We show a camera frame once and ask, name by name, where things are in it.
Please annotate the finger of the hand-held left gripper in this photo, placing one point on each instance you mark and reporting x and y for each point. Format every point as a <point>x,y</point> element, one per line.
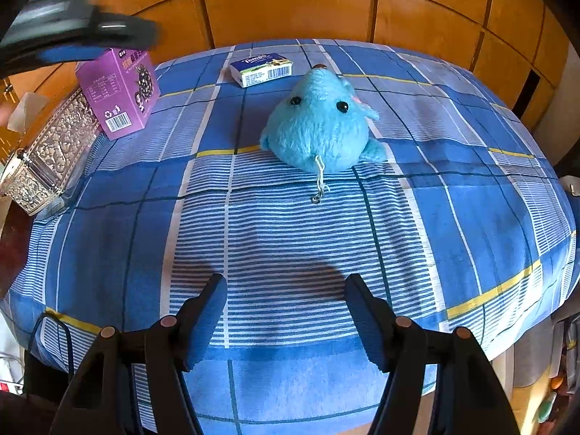
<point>131,31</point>

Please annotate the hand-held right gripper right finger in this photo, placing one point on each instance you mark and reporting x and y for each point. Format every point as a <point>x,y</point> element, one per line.
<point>367,321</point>

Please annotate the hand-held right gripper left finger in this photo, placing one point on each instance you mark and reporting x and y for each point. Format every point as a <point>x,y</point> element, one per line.
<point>210,321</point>

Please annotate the blue plush toy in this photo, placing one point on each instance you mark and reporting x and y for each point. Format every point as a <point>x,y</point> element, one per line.
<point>317,127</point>

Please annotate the purple carton box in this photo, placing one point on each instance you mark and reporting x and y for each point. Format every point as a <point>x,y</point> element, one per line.
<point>120,95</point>

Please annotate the white tissue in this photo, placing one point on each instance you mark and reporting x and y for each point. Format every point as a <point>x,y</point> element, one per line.
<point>27,108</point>

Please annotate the blue plaid bedsheet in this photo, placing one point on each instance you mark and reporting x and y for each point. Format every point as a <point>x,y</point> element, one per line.
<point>294,235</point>

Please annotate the silver ornate tissue box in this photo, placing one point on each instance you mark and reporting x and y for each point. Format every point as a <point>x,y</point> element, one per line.
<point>50,149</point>

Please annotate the small white printed box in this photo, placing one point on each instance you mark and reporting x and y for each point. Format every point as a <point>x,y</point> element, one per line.
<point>260,70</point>

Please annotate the wooden wardrobe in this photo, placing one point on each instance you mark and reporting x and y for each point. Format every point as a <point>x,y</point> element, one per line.
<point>317,4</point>

